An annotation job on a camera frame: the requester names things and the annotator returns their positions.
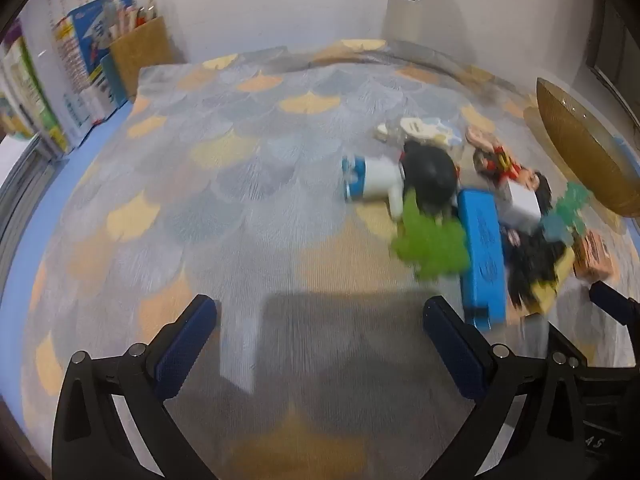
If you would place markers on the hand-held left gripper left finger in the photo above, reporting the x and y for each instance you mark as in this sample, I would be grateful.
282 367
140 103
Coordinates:
185 345

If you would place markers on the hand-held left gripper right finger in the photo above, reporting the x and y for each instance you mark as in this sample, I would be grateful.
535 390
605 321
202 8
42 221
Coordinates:
455 350

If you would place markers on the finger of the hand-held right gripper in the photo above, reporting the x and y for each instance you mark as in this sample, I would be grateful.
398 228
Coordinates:
565 342
612 302

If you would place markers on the small pink eraser box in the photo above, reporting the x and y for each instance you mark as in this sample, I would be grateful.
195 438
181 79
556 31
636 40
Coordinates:
592 255

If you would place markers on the black and yellow item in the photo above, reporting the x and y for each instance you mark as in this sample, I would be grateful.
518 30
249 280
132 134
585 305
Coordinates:
552 285

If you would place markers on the black rectangular box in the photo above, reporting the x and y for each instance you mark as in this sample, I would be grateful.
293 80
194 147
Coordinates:
530 260

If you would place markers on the light blue soft toy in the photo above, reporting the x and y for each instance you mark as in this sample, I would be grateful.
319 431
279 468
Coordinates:
555 227

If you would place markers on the blue rectangular box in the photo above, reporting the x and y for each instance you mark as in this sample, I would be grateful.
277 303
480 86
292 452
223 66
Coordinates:
482 250

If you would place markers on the lime green plastic toy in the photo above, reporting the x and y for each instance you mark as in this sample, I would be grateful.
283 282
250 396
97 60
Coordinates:
430 245

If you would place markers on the teal translucent plastic toy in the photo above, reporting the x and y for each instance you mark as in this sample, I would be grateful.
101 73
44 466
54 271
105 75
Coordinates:
575 200

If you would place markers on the white charger cube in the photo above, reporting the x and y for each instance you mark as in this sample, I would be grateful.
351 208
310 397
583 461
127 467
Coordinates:
522 205

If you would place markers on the amber ribbed glass bowl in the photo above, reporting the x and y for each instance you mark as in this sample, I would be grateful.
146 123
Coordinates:
580 150

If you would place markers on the red and yellow striped item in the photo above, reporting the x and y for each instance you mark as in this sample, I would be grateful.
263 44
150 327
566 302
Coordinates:
500 161

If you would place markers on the grey and yellow patterned mat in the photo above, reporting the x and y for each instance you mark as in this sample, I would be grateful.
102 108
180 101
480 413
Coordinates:
225 200

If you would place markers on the pink correction tape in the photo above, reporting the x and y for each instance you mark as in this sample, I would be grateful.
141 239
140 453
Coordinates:
480 136

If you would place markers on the clear cartoon correction tape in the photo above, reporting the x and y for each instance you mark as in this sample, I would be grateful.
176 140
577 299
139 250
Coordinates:
420 127

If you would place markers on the grey paper tray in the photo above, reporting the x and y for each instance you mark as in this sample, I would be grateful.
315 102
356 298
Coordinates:
20 180

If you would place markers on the black monitor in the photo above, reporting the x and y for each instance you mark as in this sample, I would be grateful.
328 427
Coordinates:
617 40

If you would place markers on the row of green-spined books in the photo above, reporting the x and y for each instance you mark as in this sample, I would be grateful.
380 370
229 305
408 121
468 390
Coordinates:
30 100

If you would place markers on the brown pen holder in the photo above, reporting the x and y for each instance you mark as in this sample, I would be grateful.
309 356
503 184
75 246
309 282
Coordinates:
145 55

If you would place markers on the blue illustrated book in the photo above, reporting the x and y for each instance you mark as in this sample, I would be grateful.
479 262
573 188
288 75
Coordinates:
95 45

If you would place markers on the bunch of pens and pencils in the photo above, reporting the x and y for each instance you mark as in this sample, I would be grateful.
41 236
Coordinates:
132 15

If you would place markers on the white pole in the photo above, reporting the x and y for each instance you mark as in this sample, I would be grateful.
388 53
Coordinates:
412 15

